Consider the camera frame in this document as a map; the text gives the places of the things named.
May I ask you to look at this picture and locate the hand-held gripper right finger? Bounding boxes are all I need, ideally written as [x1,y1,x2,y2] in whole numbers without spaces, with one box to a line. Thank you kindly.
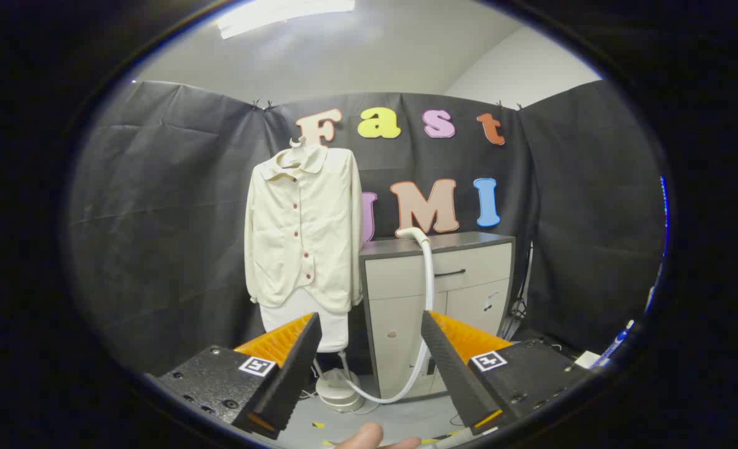
[420,310,594,436]

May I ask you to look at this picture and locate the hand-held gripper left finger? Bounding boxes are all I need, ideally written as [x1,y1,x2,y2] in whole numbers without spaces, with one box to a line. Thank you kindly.
[146,312,323,440]

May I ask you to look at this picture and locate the white garment steamer hose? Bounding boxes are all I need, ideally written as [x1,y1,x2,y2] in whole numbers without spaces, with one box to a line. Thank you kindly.
[344,240,437,405]

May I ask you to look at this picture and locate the cream button-up shirt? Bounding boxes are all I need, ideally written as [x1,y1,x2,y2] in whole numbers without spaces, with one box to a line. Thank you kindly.
[244,145,364,316]

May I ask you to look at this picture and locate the white garment steamer base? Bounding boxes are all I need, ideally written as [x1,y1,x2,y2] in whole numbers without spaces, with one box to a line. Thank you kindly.
[314,350,366,413]

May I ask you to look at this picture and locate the beige cabinet with grey top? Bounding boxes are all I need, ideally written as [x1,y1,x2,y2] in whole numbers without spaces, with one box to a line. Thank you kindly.
[359,231,518,400]

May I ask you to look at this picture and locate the white plastic hanger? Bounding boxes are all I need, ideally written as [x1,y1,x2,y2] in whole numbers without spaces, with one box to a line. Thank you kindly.
[279,137,310,169]

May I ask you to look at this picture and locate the black cables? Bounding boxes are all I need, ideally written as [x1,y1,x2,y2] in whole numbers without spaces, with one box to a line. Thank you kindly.
[500,243,535,340]

